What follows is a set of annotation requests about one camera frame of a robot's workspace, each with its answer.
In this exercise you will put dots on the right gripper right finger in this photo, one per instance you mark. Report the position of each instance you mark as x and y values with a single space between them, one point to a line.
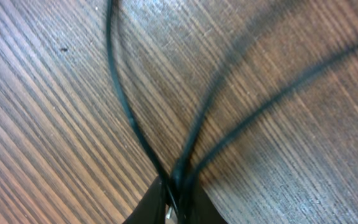
201 208

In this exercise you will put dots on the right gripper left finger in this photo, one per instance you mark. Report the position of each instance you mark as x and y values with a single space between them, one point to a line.
151 208

